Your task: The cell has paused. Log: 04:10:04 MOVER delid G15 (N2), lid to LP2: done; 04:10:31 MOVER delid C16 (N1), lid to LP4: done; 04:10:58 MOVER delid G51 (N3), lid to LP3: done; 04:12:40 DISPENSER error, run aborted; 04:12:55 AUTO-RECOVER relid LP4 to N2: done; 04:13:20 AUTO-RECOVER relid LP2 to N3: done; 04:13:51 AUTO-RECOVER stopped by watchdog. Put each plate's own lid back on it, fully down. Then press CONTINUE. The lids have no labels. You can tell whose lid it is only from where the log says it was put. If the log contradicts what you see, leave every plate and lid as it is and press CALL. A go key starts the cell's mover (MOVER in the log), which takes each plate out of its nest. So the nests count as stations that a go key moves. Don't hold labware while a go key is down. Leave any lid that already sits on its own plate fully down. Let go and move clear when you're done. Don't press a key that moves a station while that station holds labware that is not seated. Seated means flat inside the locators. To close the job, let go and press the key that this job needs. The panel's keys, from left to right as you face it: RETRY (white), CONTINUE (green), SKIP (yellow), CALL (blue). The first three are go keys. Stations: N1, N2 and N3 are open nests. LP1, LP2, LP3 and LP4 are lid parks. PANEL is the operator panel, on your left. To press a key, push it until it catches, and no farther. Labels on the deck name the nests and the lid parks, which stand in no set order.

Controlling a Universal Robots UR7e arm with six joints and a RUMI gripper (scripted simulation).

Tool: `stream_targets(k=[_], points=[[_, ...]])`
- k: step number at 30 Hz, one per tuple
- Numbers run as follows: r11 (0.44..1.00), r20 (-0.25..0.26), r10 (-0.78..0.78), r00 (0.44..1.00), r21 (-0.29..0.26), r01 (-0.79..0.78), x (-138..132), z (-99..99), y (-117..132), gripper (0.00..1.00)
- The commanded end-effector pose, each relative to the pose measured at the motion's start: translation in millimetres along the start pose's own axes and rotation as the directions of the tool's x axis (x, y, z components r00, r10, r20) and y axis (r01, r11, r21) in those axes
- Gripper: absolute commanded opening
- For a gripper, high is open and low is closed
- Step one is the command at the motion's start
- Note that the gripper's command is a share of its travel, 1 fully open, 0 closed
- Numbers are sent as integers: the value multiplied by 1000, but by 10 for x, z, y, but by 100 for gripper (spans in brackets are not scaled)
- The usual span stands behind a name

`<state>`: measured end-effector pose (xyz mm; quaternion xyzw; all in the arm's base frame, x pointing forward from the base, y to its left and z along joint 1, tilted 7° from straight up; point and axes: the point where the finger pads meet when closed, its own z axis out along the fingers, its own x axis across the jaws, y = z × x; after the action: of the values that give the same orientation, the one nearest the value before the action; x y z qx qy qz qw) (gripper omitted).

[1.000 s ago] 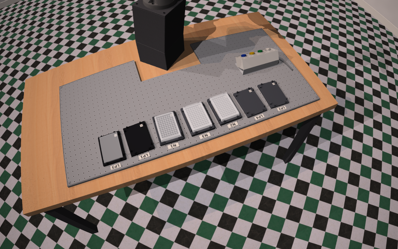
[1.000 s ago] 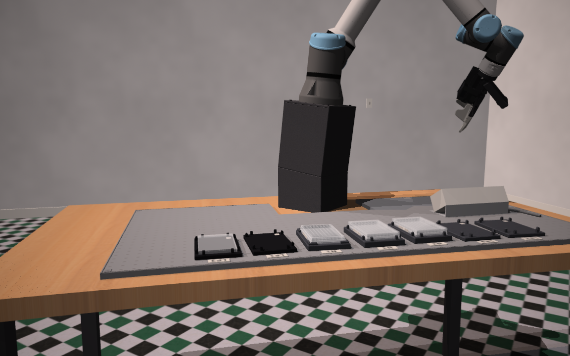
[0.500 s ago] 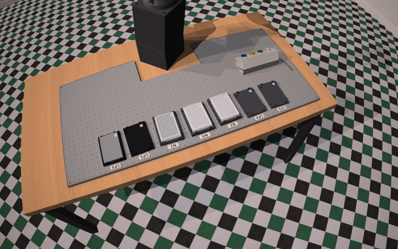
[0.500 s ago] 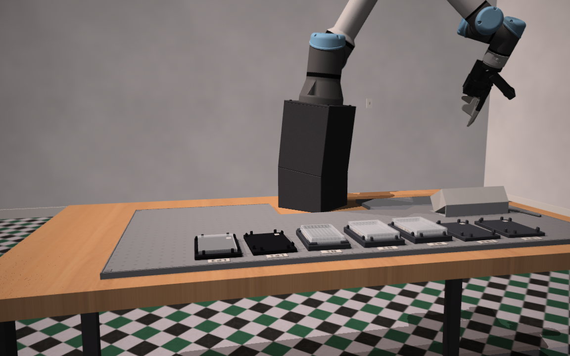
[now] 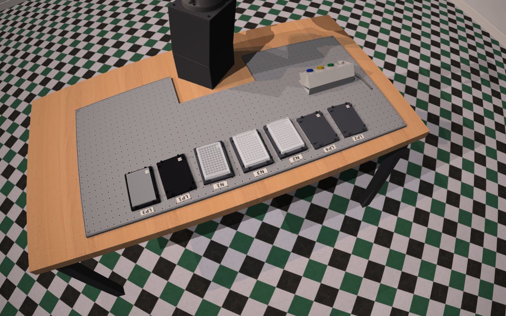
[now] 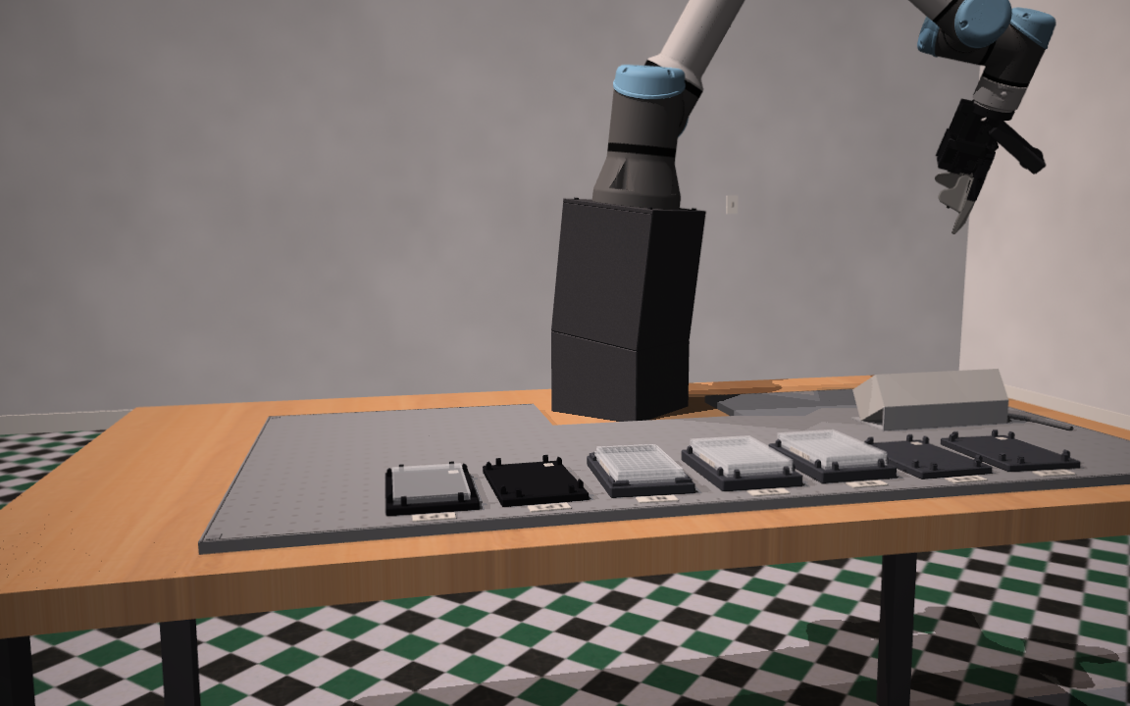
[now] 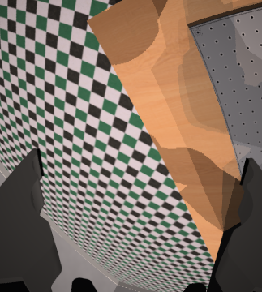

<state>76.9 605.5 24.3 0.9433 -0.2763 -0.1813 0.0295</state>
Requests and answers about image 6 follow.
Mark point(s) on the beige operator button panel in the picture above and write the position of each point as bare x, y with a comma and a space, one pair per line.
936, 400

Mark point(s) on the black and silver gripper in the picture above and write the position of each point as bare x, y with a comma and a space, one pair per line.
974, 157

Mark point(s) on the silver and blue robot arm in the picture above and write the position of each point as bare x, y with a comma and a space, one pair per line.
650, 108

